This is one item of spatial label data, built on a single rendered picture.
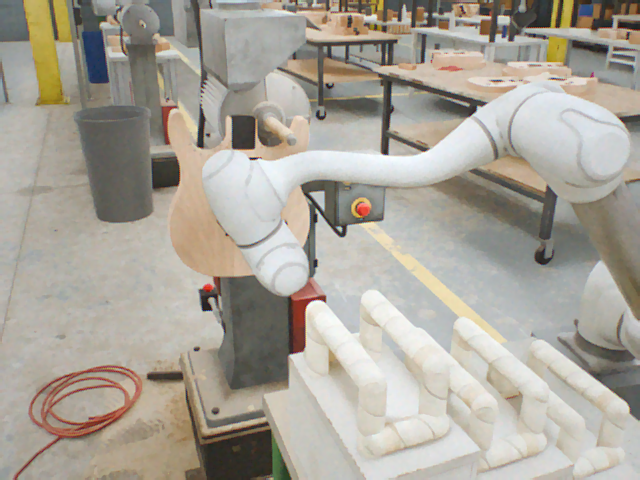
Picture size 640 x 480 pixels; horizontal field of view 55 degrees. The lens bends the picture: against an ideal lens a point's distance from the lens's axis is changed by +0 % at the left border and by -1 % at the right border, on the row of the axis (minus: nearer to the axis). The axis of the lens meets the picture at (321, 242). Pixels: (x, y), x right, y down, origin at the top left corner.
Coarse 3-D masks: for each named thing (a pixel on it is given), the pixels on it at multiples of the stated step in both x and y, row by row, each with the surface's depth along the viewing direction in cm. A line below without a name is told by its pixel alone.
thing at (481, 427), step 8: (472, 416) 78; (480, 416) 77; (488, 416) 77; (472, 424) 78; (480, 424) 77; (488, 424) 77; (472, 432) 79; (480, 432) 78; (488, 432) 78; (472, 440) 79; (480, 440) 78; (488, 440) 78; (480, 448) 79; (488, 448) 79
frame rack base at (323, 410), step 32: (384, 352) 91; (320, 384) 84; (352, 384) 84; (416, 384) 84; (320, 416) 80; (352, 416) 78; (448, 416) 78; (320, 448) 83; (352, 448) 73; (416, 448) 73; (448, 448) 73
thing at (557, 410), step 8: (552, 392) 91; (552, 400) 89; (560, 400) 89; (552, 408) 88; (560, 408) 88; (568, 408) 87; (552, 416) 88; (560, 416) 87; (568, 416) 86; (576, 416) 86; (560, 424) 87; (568, 424) 86; (576, 424) 85; (584, 424) 86; (576, 432) 85
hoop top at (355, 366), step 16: (320, 304) 82; (320, 320) 79; (336, 320) 79; (320, 336) 79; (336, 336) 75; (336, 352) 74; (352, 352) 72; (352, 368) 71; (368, 368) 69; (368, 384) 68; (384, 384) 68
